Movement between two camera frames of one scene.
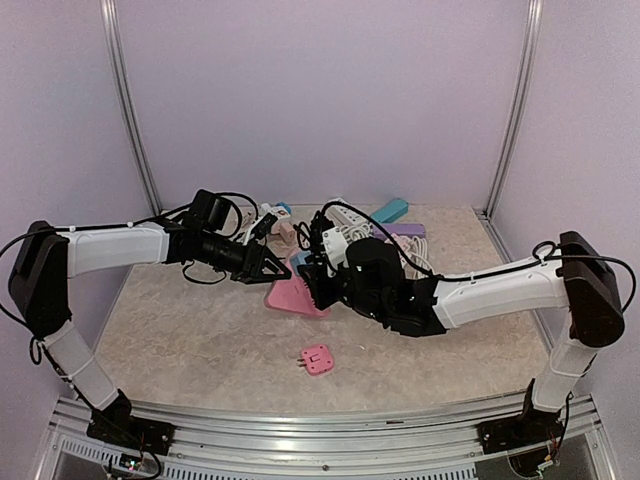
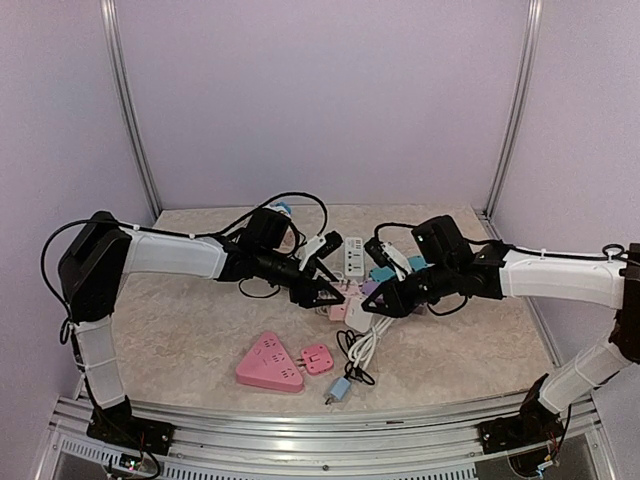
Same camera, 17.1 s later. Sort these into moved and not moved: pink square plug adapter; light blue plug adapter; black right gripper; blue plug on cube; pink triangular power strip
Moved: black right gripper; light blue plug adapter; pink triangular power strip
Not moved: blue plug on cube; pink square plug adapter
